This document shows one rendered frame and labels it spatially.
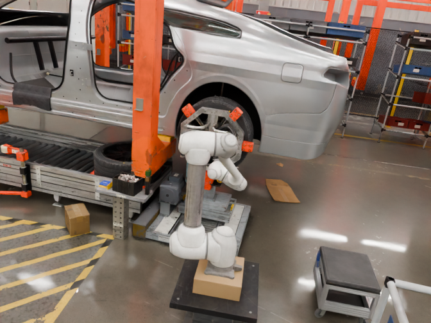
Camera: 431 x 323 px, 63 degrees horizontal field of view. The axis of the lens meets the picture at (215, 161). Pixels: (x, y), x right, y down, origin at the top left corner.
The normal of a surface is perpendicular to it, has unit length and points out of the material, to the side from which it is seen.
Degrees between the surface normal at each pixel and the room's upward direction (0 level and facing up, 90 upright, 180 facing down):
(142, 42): 90
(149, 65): 90
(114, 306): 0
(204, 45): 81
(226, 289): 90
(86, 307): 0
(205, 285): 90
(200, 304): 0
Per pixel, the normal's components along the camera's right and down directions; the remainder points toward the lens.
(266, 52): -0.20, 0.18
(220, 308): 0.11, -0.92
